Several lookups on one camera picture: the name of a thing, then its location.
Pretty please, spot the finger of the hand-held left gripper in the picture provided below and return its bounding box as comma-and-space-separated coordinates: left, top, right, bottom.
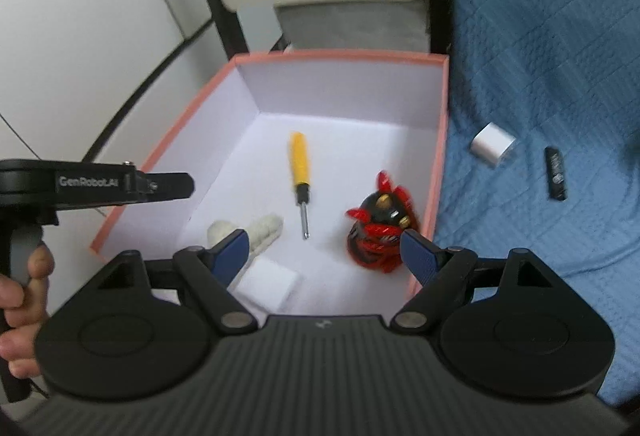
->
135, 172, 195, 203

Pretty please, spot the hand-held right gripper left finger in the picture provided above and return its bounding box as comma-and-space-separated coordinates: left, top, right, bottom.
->
85, 228, 257, 336

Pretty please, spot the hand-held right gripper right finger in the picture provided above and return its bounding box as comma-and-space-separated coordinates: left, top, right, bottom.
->
391, 230, 563, 334

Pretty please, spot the white charger plug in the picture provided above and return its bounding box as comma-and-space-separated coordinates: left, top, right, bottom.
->
470, 122, 517, 167
232, 258, 304, 315

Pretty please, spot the red black figurine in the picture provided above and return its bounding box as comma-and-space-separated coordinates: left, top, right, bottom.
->
345, 171, 422, 275

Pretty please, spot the yellow handled screwdriver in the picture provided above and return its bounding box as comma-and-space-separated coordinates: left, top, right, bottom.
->
287, 132, 315, 241

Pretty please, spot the pink cardboard box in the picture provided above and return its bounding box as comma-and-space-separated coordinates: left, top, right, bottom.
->
90, 51, 451, 317

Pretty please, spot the person's left hand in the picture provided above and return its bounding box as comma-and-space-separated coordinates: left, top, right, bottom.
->
0, 246, 56, 380

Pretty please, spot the black usb stick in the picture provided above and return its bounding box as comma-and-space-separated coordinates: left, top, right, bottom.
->
544, 147, 569, 202

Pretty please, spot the blue quilted chair cover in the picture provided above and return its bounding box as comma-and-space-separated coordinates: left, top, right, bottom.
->
425, 0, 640, 409

